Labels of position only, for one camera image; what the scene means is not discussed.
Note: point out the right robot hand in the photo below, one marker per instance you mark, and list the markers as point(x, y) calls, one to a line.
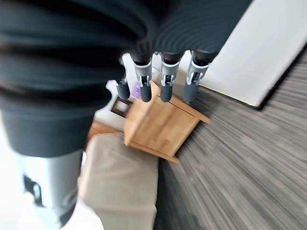
point(72, 72)

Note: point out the wooden headboard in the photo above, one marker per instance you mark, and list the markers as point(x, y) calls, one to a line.
point(100, 129)

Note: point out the dark picture frame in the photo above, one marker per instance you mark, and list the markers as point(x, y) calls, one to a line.
point(121, 106)

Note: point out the dark skirting board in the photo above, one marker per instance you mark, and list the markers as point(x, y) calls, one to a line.
point(275, 91)

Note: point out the purple item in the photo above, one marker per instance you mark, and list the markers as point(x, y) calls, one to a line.
point(136, 89)

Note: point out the wooden bedside cabinet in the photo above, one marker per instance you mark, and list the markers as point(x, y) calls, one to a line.
point(160, 124)

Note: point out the beige bed cover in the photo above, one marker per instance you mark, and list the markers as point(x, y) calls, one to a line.
point(120, 182)

